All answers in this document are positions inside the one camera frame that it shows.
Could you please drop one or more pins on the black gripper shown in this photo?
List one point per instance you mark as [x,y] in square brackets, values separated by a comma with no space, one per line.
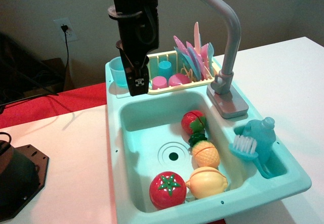
[139,35]

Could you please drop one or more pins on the light blue plastic cup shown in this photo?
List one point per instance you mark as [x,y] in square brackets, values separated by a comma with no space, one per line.
[117,72]

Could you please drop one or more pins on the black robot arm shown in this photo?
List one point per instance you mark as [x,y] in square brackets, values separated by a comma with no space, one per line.
[128,6]

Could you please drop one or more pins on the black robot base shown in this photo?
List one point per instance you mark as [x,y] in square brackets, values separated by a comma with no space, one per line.
[23,175]

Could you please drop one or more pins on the pink cup in rack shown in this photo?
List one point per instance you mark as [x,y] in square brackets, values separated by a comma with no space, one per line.
[159,82]

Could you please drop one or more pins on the blue cup in rack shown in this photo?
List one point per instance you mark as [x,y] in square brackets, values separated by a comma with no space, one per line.
[165,69]

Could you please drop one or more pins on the yellow dish rack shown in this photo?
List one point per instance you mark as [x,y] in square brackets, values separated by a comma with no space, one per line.
[177,67]

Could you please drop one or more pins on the red cloth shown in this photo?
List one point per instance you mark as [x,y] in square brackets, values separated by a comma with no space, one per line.
[49,106]

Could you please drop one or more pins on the magenta bowl in rack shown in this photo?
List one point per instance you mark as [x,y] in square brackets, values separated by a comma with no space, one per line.
[178,79]

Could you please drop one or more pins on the blue toy plate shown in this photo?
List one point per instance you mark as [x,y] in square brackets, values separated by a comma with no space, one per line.
[187,61]

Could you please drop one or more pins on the pink toy plate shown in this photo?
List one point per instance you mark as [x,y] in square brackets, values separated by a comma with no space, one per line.
[182,48]

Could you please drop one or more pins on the purple toy plate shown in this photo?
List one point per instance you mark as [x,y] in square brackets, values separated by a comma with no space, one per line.
[198,67]

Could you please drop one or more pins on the peach toy knife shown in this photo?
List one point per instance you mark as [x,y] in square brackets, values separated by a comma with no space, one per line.
[197,41]

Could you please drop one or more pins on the pink toy fork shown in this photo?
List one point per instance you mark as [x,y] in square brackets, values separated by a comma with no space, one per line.
[204,55]

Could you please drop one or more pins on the toy strawberry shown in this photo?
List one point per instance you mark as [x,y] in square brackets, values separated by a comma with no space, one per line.
[193,122]

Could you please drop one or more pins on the blue toy fork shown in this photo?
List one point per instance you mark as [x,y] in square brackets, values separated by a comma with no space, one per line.
[210,53]

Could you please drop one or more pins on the cardboard box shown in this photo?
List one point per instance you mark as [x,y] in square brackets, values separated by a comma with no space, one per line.
[53,77]

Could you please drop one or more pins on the grey toy faucet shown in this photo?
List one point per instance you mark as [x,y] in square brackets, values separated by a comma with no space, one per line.
[222,94]

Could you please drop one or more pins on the toy pineapple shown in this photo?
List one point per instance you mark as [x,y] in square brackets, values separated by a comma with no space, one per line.
[203,151]

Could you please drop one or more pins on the toy tomato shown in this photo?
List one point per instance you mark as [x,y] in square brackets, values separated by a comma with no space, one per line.
[167,189]

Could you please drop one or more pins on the toy lemon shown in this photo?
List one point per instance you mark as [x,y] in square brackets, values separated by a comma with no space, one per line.
[206,181]

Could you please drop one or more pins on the blue scrub brush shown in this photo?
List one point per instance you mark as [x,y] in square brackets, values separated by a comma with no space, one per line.
[244,148]

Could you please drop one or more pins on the blue soap bottle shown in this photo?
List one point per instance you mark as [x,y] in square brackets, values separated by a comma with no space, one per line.
[263,132]

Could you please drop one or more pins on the white wall outlet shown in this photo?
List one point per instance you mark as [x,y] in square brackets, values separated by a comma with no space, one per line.
[65,29]

